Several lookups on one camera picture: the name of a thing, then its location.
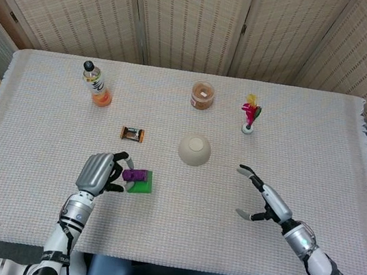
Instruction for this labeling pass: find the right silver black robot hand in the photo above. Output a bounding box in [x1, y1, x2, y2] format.
[229, 163, 300, 228]

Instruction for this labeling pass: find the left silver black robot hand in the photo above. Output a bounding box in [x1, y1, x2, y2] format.
[74, 144, 139, 203]

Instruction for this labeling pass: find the purple toy block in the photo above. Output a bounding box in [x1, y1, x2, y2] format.
[120, 166, 150, 185]

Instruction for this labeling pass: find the green toy block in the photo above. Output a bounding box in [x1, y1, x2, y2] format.
[126, 167, 157, 197]

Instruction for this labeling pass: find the orange brown snack wrapper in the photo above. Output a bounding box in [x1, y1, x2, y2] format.
[120, 126, 147, 145]

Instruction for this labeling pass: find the orange drink bottle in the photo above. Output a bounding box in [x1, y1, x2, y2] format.
[77, 59, 118, 109]

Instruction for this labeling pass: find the white woven tablecloth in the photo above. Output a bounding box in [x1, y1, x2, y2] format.
[0, 43, 367, 275]

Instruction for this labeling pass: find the colourful feather shuttlecock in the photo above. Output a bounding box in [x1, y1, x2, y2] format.
[237, 92, 265, 136]

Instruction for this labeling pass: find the overturned beige bowl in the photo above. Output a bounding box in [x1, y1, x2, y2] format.
[176, 130, 214, 169]

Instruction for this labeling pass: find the clear jar with brown contents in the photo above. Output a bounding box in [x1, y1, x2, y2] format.
[189, 80, 218, 113]

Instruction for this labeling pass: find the beige woven folding screen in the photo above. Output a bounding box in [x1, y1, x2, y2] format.
[0, 0, 367, 133]

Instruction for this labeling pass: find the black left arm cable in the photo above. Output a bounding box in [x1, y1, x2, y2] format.
[51, 221, 102, 275]

